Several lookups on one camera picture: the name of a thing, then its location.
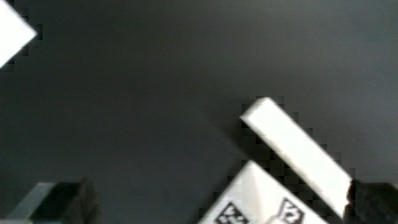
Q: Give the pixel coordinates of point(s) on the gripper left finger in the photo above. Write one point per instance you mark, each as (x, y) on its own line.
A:
(59, 203)

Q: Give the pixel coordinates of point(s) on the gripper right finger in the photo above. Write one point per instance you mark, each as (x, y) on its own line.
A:
(372, 208)

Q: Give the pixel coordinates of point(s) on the white lamp base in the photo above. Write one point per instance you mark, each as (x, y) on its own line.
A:
(256, 201)

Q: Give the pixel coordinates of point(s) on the white border frame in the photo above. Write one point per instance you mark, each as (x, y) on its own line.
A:
(265, 118)

